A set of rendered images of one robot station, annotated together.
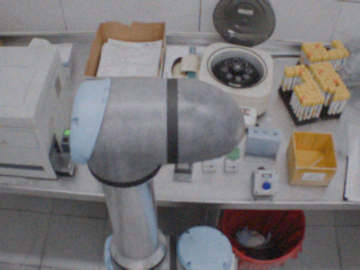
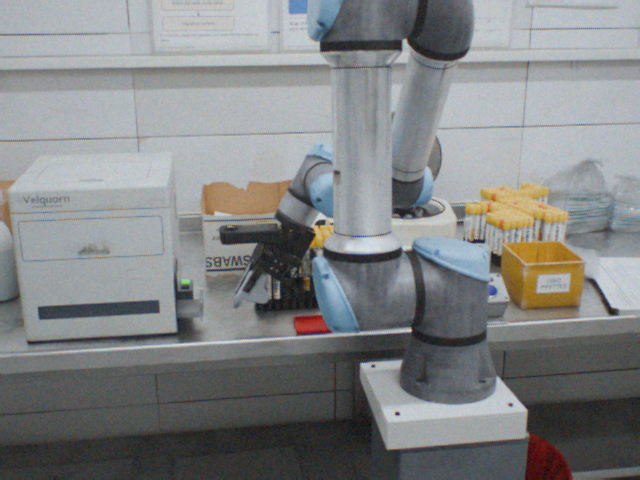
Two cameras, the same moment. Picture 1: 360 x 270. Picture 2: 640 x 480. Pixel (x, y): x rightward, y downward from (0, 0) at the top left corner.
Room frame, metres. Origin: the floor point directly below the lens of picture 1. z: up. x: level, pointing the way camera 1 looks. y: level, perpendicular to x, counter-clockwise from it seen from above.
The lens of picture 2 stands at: (-0.71, 0.32, 1.52)
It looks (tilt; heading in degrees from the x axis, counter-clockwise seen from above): 18 degrees down; 351
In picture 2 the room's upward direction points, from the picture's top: straight up
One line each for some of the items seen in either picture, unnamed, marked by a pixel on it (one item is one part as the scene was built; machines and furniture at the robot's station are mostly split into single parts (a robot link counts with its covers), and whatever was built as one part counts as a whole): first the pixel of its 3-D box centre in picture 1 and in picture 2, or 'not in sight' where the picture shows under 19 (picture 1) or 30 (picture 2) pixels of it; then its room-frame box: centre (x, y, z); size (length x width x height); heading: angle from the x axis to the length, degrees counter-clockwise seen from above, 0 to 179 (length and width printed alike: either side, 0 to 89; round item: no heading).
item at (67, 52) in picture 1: (42, 55); not in sight; (1.13, 0.53, 0.94); 0.22 x 0.12 x 0.13; 93
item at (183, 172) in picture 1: (183, 165); not in sight; (0.70, 0.00, 0.89); 0.09 x 0.05 x 0.04; 176
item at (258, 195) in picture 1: (264, 177); (482, 292); (0.65, -0.24, 0.92); 0.13 x 0.07 x 0.08; 179
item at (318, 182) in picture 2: not in sight; (339, 190); (0.57, 0.07, 1.16); 0.11 x 0.11 x 0.08; 3
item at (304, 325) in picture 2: not in sight; (312, 324); (0.63, 0.12, 0.88); 0.07 x 0.07 x 0.01; 89
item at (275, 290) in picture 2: not in sight; (295, 276); (0.76, 0.13, 0.93); 0.17 x 0.09 x 0.11; 88
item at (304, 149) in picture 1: (311, 159); (540, 274); (0.70, -0.39, 0.93); 0.13 x 0.13 x 0.10; 88
